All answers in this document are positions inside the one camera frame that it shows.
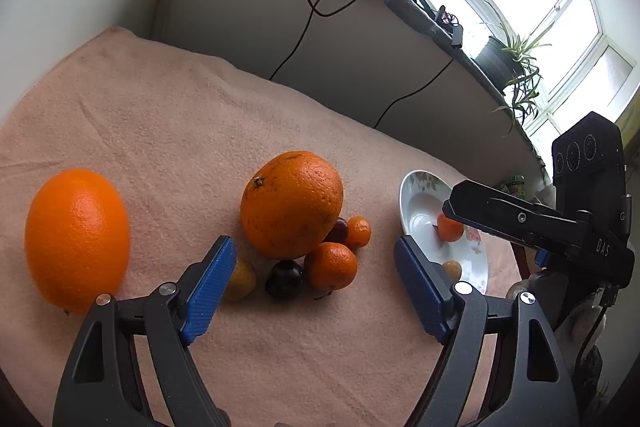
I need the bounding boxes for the large rough-skinned orange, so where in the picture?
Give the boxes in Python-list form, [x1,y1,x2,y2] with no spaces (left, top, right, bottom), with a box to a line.
[240,151,345,259]

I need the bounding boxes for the white floral bowl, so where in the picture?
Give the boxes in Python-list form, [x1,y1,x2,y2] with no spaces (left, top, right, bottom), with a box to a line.
[399,170,489,295]

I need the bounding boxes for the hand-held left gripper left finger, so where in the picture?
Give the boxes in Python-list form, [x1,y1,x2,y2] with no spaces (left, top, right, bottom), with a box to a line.
[52,235,237,427]

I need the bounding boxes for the green printed box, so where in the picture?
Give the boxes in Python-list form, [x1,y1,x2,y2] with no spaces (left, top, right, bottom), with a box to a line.
[500,176,528,202]

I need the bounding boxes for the dark plum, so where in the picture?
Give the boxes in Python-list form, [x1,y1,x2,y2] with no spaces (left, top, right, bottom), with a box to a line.
[322,217,349,244]
[265,259,304,300]

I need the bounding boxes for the black device cable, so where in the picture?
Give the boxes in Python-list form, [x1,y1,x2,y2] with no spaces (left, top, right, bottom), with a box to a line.
[374,56,455,129]

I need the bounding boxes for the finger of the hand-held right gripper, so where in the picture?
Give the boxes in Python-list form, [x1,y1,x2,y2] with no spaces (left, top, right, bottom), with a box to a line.
[441,180,582,254]

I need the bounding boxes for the large smooth orange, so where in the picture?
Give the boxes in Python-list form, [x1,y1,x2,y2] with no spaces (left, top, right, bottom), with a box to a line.
[25,169,132,315]

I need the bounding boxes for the mandarin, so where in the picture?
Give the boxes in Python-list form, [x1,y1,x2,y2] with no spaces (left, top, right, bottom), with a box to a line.
[436,213,465,243]
[304,242,359,292]

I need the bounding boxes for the spider plant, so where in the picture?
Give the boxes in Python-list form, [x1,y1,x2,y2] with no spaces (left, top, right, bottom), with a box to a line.
[475,0,553,138]

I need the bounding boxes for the small kumquat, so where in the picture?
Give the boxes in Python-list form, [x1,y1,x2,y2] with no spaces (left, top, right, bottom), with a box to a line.
[345,216,372,249]

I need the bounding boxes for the pink towel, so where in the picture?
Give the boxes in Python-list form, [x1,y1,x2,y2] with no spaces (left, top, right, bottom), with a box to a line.
[0,26,531,427]

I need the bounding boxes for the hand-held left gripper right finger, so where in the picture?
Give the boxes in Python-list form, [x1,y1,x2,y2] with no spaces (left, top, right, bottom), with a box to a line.
[394,235,586,427]

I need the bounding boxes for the dark plant pot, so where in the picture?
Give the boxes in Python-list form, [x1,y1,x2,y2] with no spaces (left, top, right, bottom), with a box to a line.
[475,36,521,82]

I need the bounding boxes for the dark plum behind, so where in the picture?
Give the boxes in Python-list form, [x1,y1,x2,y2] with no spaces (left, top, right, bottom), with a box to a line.
[322,217,349,244]

